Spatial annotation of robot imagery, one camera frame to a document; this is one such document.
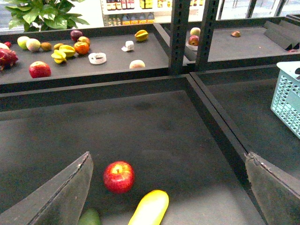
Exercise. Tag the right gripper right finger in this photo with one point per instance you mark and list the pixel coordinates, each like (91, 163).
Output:
(277, 193)

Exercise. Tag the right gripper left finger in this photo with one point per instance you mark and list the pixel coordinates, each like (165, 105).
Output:
(57, 202)

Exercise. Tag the light blue plastic basket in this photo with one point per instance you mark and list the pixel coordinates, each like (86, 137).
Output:
(286, 99)

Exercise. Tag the yellow mango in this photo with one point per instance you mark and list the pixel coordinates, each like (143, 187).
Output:
(151, 209)

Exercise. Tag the red yellow mango fruit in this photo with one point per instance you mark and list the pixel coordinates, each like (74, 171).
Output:
(84, 39)

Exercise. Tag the green avocado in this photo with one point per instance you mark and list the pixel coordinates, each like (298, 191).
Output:
(89, 217)

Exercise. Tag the red apple on lower shelf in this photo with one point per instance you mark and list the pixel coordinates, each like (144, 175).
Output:
(119, 177)

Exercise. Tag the large red apple upper shelf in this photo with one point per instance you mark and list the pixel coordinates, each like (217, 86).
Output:
(39, 69)

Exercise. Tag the black upper fruit tray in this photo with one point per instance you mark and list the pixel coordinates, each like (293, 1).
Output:
(154, 52)

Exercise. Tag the yellow starfruit front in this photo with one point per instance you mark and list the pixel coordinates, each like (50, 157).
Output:
(59, 56)

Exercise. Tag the yellow starfruit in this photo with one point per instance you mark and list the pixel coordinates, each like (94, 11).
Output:
(59, 56)
(141, 35)
(68, 50)

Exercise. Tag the yellow starfruit behind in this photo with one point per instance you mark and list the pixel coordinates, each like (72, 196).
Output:
(68, 50)

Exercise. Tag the pink dragon fruit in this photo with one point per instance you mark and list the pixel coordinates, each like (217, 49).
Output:
(8, 58)

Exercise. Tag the brown kiwi right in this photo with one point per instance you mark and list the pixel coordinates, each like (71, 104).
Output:
(57, 46)

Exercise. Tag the brown kiwi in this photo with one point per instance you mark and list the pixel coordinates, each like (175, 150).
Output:
(46, 46)
(57, 46)

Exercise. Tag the orange persimmon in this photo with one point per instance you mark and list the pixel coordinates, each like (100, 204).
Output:
(81, 48)

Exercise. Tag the brown kiwi left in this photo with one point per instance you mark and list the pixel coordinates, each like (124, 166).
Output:
(46, 46)

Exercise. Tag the pale peach front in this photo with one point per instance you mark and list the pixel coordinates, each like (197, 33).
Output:
(136, 64)

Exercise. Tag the pale green peach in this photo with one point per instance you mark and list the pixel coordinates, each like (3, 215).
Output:
(33, 44)

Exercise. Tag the brown fruit far right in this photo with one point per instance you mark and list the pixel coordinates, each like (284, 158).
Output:
(236, 34)

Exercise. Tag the green apple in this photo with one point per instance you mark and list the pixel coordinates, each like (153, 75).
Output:
(21, 41)

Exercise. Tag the red chili pepper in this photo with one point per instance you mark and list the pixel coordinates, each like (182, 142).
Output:
(8, 44)

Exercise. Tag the white round fruit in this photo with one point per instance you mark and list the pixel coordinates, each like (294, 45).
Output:
(3, 46)

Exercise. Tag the purple passion fruit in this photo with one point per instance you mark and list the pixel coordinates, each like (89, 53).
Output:
(75, 35)

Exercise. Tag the red apple in right tray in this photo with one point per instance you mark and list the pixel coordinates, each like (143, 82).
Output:
(194, 40)

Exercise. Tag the peach in right tray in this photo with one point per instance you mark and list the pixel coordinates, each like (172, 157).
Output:
(195, 31)

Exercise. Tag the yellow starfruit far right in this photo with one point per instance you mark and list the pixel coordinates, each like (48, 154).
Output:
(141, 35)

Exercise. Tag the green potted plant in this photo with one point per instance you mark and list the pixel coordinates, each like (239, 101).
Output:
(42, 15)

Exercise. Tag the white goods shelf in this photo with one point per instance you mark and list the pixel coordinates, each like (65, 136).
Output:
(127, 12)

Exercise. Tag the black shelf upright post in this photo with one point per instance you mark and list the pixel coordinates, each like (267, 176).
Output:
(179, 24)

